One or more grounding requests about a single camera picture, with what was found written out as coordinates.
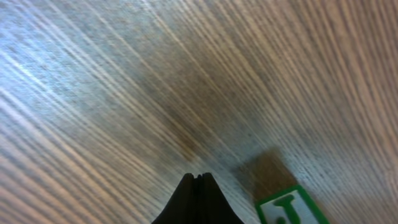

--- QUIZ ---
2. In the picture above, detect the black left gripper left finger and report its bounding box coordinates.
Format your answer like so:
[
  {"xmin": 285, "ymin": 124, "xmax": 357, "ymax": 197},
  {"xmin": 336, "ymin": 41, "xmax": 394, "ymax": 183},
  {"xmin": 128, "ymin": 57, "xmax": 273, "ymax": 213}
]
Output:
[{"xmin": 152, "ymin": 173, "xmax": 195, "ymax": 224}]

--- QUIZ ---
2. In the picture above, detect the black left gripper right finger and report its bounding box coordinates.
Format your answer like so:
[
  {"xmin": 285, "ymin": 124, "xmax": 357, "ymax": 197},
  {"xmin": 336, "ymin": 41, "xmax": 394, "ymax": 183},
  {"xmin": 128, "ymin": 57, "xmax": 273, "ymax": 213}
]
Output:
[{"xmin": 196, "ymin": 173, "xmax": 243, "ymax": 224}]

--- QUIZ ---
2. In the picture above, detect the green soccer ball block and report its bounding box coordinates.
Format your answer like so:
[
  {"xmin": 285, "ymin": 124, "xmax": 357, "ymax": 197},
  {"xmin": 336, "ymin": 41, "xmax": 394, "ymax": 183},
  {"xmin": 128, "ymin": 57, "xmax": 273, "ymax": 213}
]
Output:
[{"xmin": 255, "ymin": 185, "xmax": 330, "ymax": 224}]

